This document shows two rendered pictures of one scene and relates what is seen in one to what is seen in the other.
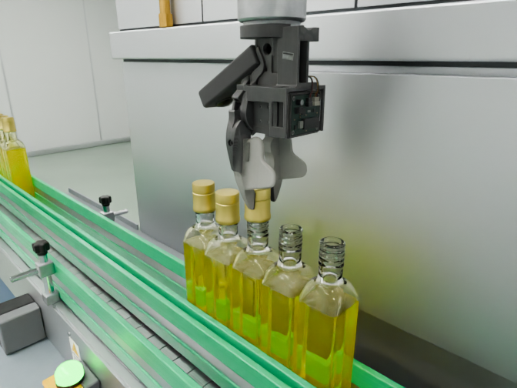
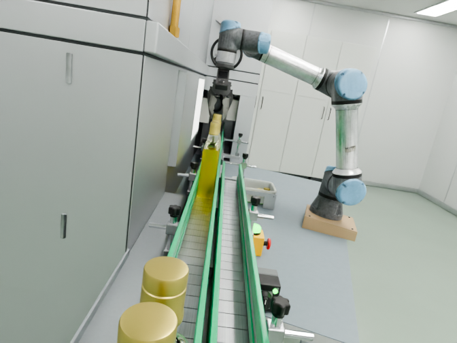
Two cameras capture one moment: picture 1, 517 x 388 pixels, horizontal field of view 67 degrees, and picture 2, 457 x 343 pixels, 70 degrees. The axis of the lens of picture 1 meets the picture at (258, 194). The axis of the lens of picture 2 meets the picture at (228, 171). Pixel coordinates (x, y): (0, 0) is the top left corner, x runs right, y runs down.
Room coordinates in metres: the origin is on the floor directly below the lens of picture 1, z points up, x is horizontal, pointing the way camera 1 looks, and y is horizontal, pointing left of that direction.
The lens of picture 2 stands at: (1.37, 0.96, 1.30)
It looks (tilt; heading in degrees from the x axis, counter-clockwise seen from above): 15 degrees down; 224
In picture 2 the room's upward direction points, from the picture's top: 9 degrees clockwise
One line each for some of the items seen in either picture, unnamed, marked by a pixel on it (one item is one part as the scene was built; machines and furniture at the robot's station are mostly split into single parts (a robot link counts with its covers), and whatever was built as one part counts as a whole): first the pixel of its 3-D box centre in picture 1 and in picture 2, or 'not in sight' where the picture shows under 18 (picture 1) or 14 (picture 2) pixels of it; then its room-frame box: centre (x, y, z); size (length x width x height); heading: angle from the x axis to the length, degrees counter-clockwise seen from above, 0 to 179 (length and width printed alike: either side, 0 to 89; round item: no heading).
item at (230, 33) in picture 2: not in sight; (230, 37); (0.47, -0.01, 1.47); 0.09 x 0.08 x 0.11; 137
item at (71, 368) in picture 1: (68, 372); (254, 228); (0.52, 0.32, 0.84); 0.04 x 0.04 x 0.03
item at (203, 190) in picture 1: (204, 195); (214, 128); (0.56, 0.08, 1.14); 0.04 x 0.04 x 0.04
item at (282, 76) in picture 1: (276, 83); (222, 80); (0.46, -0.02, 1.31); 0.09 x 0.08 x 0.12; 47
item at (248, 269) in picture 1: (258, 313); not in sight; (0.48, 0.00, 0.99); 0.06 x 0.06 x 0.21; 47
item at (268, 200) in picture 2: not in sight; (246, 192); (0.14, -0.07, 0.79); 0.27 x 0.17 x 0.08; 136
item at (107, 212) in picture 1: (115, 219); (162, 231); (0.94, 0.37, 0.94); 0.07 x 0.04 x 0.13; 136
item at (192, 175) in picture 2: not in sight; (186, 178); (0.63, 0.05, 0.94); 0.07 x 0.04 x 0.13; 136
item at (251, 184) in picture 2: not in sight; (251, 191); (0.12, -0.05, 0.80); 0.22 x 0.17 x 0.09; 136
